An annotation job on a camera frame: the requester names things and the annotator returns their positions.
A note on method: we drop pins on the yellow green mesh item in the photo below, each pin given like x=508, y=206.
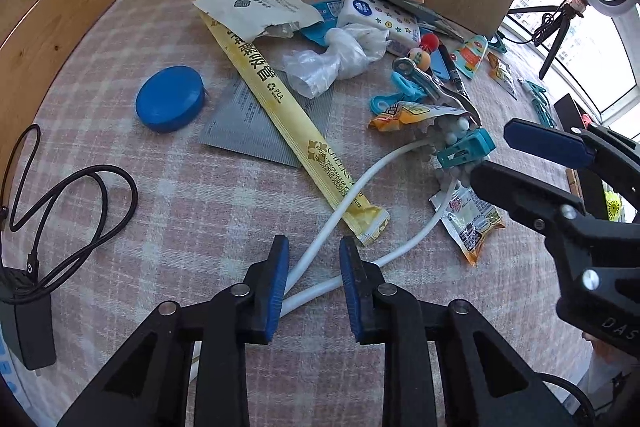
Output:
x=613, y=206

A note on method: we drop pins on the teal hand cream tube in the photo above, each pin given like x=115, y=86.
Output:
x=470, y=54

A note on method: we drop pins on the crumpled clear plastic bag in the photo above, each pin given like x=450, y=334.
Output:
x=330, y=57

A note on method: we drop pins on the teal clothes peg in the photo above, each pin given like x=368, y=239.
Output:
x=497, y=43

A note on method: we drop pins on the black power adapter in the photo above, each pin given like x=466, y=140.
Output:
x=30, y=327

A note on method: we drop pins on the blue round case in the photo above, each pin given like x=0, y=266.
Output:
x=167, y=99

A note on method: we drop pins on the black tripod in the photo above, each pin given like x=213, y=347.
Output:
x=552, y=42

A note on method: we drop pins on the grey knobbly ball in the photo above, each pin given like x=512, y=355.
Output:
x=450, y=132
x=450, y=179

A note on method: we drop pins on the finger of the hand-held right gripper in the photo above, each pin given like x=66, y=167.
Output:
x=520, y=192
x=545, y=139

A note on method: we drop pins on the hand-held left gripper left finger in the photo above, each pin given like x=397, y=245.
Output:
x=277, y=287

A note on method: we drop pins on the black rubber grip pen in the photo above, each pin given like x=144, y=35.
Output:
x=454, y=69

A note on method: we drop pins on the teal plastic clip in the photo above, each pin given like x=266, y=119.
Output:
x=465, y=149

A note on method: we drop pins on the person's right forearm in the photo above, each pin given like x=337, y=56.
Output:
x=607, y=372

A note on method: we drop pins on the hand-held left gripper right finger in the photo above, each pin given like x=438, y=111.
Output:
x=350, y=287

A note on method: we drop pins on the pink plaid cloth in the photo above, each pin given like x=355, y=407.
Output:
x=150, y=207

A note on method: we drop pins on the white red snack packet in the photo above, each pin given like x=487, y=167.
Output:
x=470, y=222

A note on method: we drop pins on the long yellow paper packet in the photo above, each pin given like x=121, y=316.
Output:
x=285, y=117

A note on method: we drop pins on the blue phone stand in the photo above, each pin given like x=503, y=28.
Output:
x=440, y=67

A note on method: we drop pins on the star print tissue pack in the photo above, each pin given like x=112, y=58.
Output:
x=370, y=9

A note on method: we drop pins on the metal spoon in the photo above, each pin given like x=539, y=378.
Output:
x=450, y=99

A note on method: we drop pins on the white torn paper packet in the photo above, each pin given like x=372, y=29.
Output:
x=250, y=7

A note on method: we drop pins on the light blue clip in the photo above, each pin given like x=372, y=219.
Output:
x=407, y=84

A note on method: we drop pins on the small yellow snack packet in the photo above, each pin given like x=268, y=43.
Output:
x=502, y=74

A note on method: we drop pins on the blue plastic packet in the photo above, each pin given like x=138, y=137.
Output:
x=327, y=12

